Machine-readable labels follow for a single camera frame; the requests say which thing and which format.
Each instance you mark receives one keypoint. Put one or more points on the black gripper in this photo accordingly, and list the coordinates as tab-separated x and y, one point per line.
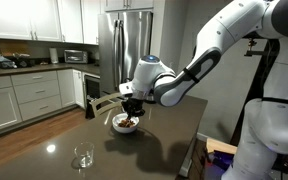
133	105

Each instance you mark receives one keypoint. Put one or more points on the mixed nuts and dried fruit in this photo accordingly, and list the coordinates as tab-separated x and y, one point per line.
126	123

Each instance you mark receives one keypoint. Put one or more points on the white ceramic bowl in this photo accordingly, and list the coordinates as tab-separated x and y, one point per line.
125	129

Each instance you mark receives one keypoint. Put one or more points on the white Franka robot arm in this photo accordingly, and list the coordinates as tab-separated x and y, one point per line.
274	126

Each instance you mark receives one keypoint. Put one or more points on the wooden chair back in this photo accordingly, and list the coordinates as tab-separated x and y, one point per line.
104	101

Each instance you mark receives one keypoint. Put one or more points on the black under-counter oven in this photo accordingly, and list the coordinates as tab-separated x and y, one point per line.
92	90

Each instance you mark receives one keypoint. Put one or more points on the clear drinking glass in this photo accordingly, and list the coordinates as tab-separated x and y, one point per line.
84	156

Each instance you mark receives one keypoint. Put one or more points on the stainless steel refrigerator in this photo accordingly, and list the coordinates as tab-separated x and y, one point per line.
117	50

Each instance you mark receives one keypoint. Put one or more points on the silver toaster oven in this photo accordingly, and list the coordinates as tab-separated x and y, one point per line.
75	56

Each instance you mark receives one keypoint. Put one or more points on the wooden box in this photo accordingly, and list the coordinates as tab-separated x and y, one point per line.
220	146

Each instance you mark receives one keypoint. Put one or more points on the white paper towel roll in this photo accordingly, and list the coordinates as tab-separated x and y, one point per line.
53	55

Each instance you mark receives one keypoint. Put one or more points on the white lower kitchen cabinets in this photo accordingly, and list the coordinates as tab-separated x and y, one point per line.
34	96

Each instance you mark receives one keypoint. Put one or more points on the white kitchen cabinets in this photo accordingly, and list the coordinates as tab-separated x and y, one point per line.
40	20
34	96

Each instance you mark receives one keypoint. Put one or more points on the white cabinet over refrigerator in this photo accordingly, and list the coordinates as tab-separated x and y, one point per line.
127	4

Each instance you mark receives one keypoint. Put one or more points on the white upper kitchen cabinets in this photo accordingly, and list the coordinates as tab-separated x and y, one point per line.
40	20

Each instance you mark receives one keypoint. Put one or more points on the dish rack with dishes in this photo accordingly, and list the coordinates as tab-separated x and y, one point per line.
7	62

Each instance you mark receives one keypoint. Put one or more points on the wooden cutting board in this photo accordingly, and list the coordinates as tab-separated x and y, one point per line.
12	47

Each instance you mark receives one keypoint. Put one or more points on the black camera stand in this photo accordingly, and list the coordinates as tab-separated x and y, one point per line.
254	50

